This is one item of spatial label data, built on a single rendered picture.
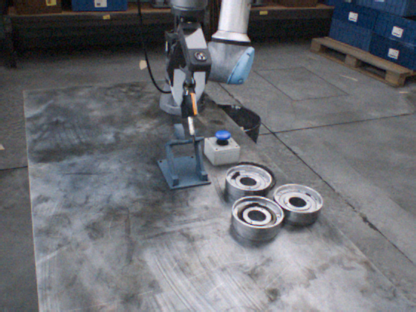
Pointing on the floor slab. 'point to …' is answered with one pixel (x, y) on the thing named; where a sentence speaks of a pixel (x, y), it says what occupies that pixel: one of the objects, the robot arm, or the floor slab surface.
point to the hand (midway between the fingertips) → (187, 101)
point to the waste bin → (244, 119)
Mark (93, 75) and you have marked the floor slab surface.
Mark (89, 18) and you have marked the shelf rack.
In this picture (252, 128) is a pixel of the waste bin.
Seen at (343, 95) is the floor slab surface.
